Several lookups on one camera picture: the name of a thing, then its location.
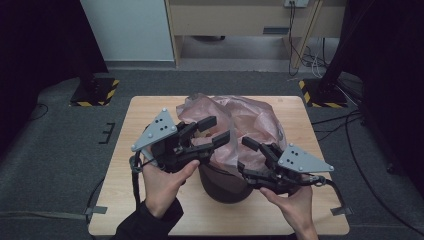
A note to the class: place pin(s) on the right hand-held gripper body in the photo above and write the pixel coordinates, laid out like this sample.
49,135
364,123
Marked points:
300,160

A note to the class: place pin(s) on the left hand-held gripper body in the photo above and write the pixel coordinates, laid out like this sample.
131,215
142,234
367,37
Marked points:
158,131

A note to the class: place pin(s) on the pink plastic garbage bag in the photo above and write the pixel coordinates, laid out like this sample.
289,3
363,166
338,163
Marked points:
246,123

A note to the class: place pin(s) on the black mesh trash bin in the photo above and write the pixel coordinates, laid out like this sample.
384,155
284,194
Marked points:
223,188

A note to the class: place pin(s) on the person's right hand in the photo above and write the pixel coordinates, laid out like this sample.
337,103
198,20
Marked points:
295,206

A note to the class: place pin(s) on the person's left hand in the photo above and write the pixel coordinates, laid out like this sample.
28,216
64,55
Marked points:
163,190

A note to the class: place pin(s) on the black floor tape marks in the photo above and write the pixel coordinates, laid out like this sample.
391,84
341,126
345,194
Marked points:
108,133

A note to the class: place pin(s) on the black stand base hazard tape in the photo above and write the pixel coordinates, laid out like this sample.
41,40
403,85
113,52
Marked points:
325,98
96,93

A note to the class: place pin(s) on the grey tape strip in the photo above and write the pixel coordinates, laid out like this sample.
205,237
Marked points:
343,211
96,210

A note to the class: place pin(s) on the white partition panel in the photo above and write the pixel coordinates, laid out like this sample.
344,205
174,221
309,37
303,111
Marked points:
130,30

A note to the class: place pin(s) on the black metal stand pole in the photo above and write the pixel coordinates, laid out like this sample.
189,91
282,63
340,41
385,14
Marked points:
336,60

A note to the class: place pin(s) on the beige wooden desk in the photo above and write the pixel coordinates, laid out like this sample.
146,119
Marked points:
233,20

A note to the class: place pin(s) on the black curtain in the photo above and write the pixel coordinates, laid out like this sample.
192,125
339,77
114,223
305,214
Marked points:
40,50
393,66

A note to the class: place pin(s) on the grey power socket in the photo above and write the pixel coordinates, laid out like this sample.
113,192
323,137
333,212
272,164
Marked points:
296,3

